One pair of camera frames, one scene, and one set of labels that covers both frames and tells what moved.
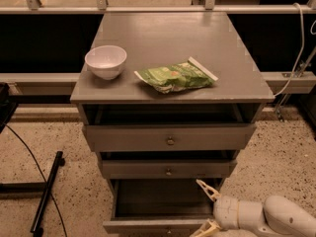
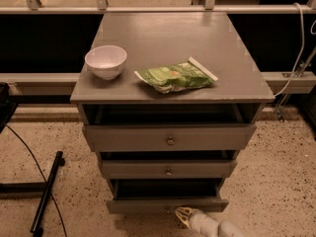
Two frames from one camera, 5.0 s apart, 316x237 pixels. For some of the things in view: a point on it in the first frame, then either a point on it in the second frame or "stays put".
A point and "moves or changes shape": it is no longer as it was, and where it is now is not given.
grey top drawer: [170, 136] stays put
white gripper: [224, 210] -> [201, 221]
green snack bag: [186, 75] stays put
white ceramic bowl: [107, 62] stays put
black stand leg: [38, 188] stays put
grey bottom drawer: [157, 207] moves or changes shape
